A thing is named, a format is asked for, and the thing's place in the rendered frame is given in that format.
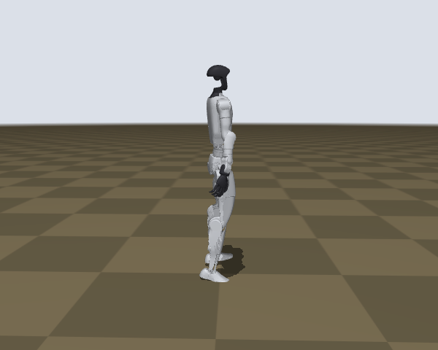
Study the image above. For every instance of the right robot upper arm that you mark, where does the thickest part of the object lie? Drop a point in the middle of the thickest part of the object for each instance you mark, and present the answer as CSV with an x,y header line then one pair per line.
x,y
223,107

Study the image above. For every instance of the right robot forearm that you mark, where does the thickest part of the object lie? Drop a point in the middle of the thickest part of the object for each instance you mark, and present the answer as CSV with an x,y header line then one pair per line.
x,y
227,148

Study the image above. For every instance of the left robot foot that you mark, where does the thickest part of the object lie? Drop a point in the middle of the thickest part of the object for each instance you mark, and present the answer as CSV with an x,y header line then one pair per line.
x,y
223,256

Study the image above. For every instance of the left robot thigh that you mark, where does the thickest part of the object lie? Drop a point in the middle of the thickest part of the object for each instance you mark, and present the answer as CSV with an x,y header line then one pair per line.
x,y
213,210

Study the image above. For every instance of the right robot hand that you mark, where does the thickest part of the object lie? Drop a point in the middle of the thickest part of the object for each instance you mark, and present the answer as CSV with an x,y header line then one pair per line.
x,y
221,184

